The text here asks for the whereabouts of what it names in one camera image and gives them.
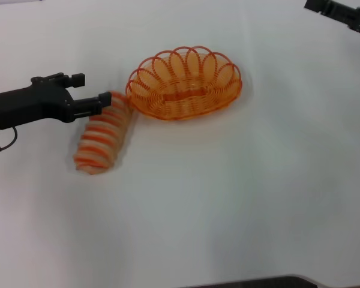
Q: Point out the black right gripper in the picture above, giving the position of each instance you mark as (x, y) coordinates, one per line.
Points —
(357, 16)

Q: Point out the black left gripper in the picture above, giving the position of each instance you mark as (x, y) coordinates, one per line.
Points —
(33, 105)

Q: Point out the orange striped bread roll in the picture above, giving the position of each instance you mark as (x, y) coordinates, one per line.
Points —
(102, 141)

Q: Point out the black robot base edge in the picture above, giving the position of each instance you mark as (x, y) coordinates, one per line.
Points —
(258, 282)

